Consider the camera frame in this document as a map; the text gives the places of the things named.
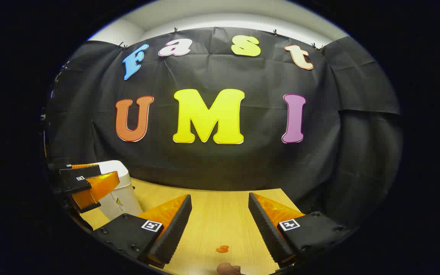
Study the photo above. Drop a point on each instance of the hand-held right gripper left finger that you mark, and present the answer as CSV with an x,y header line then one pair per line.
x,y
174,229

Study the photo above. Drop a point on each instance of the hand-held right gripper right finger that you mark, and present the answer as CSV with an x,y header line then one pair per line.
x,y
267,229

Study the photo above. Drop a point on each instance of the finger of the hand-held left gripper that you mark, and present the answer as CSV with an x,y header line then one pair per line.
x,y
78,172
75,185

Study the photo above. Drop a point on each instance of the white desktop garbage bin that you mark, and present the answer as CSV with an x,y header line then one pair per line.
x,y
122,198

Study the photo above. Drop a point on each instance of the orange paper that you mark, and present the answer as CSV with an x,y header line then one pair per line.
x,y
222,249

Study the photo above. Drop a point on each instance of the wooden desktop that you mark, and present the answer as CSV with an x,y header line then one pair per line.
x,y
220,221

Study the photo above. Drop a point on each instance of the black backdrop cloth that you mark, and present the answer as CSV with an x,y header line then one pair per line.
x,y
243,168

